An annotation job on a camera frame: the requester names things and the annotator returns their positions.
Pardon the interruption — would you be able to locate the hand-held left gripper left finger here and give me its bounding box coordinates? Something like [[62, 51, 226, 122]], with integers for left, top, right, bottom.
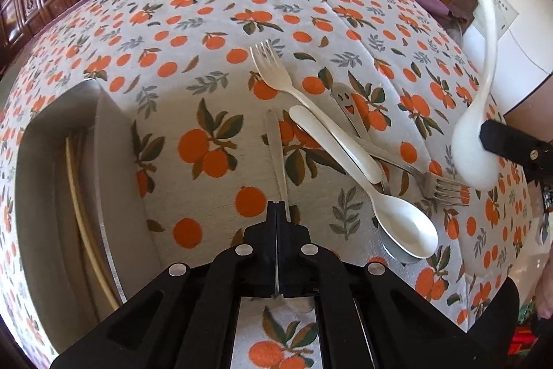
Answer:
[[49, 200, 277, 369]]

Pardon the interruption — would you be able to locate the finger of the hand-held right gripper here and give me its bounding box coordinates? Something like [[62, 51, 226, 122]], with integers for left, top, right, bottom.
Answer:
[[479, 118, 553, 182]]

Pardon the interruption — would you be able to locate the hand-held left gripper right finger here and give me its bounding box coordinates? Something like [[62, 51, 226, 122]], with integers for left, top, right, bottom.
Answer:
[[276, 200, 519, 369]]

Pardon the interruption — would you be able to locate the white plastic ladle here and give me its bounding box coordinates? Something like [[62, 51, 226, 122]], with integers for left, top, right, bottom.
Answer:
[[446, 0, 498, 189]]

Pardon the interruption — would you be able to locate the metal fork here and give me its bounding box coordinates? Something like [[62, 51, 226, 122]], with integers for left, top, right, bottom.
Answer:
[[354, 138, 471, 207]]

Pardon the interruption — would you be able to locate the white plastic spoon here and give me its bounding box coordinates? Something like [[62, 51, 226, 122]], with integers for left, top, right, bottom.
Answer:
[[289, 105, 439, 259]]

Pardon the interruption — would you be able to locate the smiley handle metal spoon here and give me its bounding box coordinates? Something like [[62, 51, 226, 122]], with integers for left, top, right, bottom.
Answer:
[[332, 83, 422, 265]]

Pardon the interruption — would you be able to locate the light bamboo chopstick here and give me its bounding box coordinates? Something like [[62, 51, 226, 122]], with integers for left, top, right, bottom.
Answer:
[[64, 136, 119, 309]]

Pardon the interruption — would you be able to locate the white plastic fork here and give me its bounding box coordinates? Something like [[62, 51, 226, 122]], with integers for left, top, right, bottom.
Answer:
[[250, 39, 384, 185]]

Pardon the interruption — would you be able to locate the rectangular metal tray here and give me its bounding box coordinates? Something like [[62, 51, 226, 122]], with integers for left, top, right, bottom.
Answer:
[[14, 79, 127, 357]]

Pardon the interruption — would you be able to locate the white metal panel cover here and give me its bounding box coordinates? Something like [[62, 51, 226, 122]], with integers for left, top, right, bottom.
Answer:
[[473, 0, 519, 41]]

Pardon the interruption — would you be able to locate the red green patterned cloth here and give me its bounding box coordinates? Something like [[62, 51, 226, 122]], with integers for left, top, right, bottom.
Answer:
[[510, 300, 547, 359]]

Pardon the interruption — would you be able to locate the orange print tablecloth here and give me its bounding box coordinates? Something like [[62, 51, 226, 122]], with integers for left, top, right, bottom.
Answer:
[[0, 0, 534, 369]]

